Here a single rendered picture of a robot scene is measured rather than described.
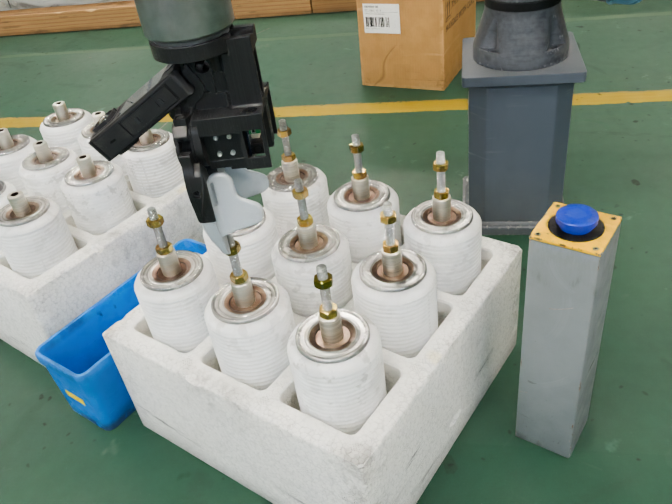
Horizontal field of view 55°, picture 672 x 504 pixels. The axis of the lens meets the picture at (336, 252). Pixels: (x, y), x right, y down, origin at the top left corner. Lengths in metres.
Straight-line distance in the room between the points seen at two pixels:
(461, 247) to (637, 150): 0.78
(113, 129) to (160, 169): 0.51
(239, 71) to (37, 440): 0.66
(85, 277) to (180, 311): 0.28
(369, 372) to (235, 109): 0.28
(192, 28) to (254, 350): 0.34
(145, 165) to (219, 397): 0.49
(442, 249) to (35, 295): 0.56
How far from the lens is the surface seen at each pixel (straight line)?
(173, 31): 0.54
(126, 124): 0.60
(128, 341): 0.84
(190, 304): 0.77
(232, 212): 0.62
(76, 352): 1.02
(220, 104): 0.58
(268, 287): 0.73
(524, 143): 1.13
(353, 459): 0.65
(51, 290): 1.00
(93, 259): 1.03
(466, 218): 0.80
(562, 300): 0.70
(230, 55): 0.56
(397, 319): 0.71
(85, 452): 0.99
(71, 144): 1.29
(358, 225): 0.83
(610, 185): 1.37
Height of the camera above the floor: 0.70
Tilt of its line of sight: 36 degrees down
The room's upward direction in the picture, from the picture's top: 8 degrees counter-clockwise
